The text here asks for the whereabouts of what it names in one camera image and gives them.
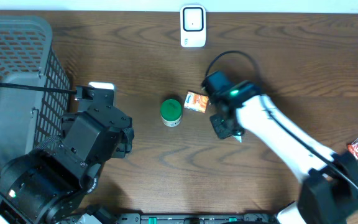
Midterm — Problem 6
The orange white tissue pack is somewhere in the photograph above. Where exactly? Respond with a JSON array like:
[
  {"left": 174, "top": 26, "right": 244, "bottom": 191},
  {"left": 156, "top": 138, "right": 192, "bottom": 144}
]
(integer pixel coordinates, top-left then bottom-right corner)
[{"left": 184, "top": 91, "right": 209, "bottom": 113}]

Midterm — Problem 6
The green lid jar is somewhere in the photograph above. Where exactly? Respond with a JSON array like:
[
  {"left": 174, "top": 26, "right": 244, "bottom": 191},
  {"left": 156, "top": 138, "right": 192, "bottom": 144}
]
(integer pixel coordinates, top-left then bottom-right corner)
[{"left": 160, "top": 99, "right": 182, "bottom": 128}]

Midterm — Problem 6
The mint green wipes packet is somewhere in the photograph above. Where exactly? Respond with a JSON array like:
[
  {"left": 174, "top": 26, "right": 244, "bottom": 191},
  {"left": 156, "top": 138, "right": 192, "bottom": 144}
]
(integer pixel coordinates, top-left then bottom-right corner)
[{"left": 233, "top": 133, "right": 242, "bottom": 142}]

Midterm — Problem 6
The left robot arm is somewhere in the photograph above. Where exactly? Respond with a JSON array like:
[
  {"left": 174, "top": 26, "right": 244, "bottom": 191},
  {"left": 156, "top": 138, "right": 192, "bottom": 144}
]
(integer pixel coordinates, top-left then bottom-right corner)
[{"left": 0, "top": 86, "right": 134, "bottom": 223}]

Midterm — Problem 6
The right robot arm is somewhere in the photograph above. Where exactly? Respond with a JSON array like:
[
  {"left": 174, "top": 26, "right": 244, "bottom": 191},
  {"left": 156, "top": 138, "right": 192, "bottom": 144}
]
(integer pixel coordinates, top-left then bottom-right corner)
[{"left": 201, "top": 72, "right": 358, "bottom": 223}]

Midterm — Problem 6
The grey plastic mesh basket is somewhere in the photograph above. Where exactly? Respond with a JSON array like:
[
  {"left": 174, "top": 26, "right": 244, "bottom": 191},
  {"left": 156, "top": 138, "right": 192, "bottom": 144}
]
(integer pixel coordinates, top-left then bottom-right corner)
[{"left": 0, "top": 16, "right": 71, "bottom": 172}]

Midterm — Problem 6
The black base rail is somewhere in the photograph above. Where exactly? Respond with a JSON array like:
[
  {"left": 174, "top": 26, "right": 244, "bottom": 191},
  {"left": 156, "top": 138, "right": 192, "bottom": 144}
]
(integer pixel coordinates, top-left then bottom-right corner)
[{"left": 60, "top": 213, "right": 279, "bottom": 224}]

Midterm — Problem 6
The black left camera cable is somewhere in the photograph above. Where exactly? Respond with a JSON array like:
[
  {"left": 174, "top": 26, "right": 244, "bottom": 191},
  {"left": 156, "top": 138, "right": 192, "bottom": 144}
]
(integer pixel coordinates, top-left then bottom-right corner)
[{"left": 0, "top": 82, "right": 78, "bottom": 95}]

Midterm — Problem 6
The black camera cable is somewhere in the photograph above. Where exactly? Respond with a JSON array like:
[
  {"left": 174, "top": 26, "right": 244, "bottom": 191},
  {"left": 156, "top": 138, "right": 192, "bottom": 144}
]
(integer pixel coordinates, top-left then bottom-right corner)
[
  {"left": 0, "top": 82, "right": 78, "bottom": 95},
  {"left": 204, "top": 50, "right": 358, "bottom": 218}
]

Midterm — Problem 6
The black right camera cable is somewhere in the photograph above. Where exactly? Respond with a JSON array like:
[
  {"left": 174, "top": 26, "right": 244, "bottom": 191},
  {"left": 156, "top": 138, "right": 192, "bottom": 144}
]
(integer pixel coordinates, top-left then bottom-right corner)
[{"left": 204, "top": 50, "right": 358, "bottom": 218}]

